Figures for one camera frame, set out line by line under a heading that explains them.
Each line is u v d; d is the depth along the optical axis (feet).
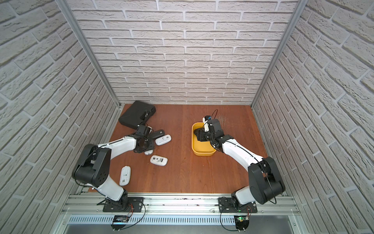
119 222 2.30
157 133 3.29
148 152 2.94
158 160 2.86
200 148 3.03
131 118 3.49
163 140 3.15
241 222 2.30
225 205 2.42
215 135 2.19
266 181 1.37
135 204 2.39
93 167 1.51
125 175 2.66
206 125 2.43
